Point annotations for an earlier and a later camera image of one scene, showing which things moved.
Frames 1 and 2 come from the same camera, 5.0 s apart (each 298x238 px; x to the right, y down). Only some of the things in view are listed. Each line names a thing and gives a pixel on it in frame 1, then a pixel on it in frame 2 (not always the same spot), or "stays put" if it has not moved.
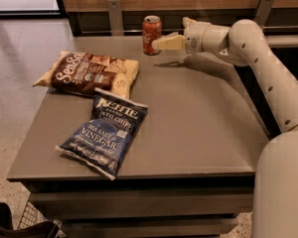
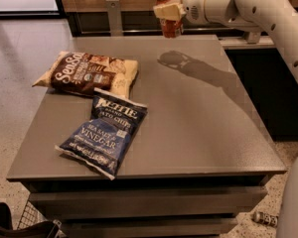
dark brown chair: (1, 225) stays put
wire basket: (33, 216) stays put
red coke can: (152, 30) to (170, 28)
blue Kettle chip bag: (102, 140) stays put
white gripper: (193, 38) to (194, 6)
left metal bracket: (114, 10) stays put
